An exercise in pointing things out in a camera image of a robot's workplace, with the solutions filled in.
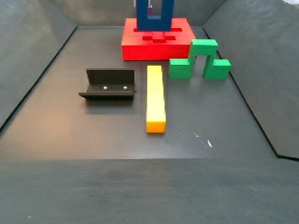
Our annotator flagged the blue U-shaped block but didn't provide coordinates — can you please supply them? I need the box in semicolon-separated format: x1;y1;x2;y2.
135;0;174;32

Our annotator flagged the red board with slots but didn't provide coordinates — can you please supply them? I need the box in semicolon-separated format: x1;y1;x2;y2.
122;17;196;61

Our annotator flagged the yellow long bar block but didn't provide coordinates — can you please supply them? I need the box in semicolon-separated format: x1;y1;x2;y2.
146;66;166;133

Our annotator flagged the green stepped block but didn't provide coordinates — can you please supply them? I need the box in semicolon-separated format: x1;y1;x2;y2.
168;38;232;81

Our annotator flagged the black metal bracket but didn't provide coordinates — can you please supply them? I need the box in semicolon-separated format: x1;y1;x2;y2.
79;68;136;100

